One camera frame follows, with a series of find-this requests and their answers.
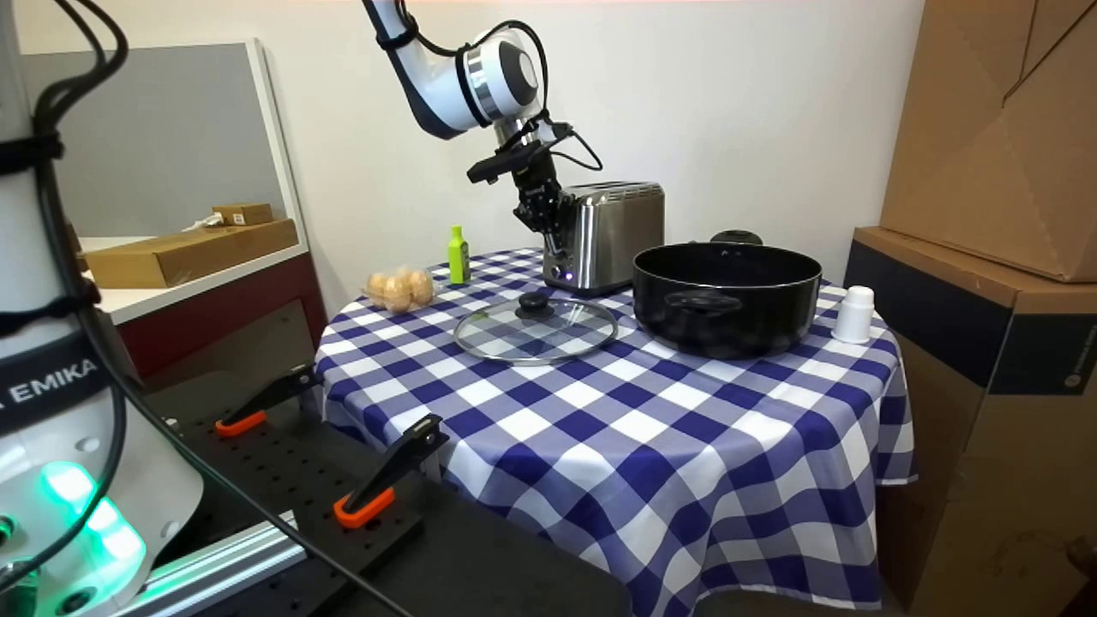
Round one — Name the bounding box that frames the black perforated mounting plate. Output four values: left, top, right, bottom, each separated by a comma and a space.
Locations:
170, 387, 429, 617

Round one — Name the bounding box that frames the black orange spring clamp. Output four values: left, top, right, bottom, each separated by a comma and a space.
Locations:
331, 410, 453, 534
211, 361, 327, 441

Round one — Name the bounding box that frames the glass pot lid black knob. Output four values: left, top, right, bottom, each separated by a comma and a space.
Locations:
453, 289, 621, 367

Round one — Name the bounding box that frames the small white cup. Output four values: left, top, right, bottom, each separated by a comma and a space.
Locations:
831, 282, 878, 349

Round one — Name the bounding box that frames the black cooking pot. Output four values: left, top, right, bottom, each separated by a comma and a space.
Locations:
627, 227, 826, 362

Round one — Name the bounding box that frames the stainless steel toaster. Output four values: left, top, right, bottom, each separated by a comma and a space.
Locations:
540, 177, 668, 299

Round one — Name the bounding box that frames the grey partition panel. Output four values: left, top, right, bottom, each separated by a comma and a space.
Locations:
21, 37, 308, 247

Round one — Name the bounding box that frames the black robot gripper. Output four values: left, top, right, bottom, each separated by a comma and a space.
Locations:
512, 157, 575, 258

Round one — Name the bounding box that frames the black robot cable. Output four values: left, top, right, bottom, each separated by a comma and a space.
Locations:
0, 0, 418, 617

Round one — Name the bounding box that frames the aluminium extrusion rail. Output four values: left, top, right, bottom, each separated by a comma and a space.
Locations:
117, 506, 308, 617

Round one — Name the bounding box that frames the white desk red front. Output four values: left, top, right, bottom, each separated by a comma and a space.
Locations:
76, 229, 332, 385

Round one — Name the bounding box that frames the large cardboard box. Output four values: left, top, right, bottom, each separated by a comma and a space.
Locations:
878, 0, 1097, 289

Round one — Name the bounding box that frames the small wooden block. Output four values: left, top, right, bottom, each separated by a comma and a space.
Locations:
181, 201, 277, 237

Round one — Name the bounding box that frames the blue white checkered tablecloth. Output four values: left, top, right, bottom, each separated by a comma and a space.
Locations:
312, 243, 920, 617

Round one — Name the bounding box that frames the small green bottle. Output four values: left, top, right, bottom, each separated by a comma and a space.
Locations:
444, 221, 475, 292

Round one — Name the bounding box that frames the flat wooden board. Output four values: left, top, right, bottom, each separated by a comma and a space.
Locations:
84, 216, 303, 292

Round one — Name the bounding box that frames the brown black cabinet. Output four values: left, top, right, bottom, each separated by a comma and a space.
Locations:
842, 221, 1097, 617

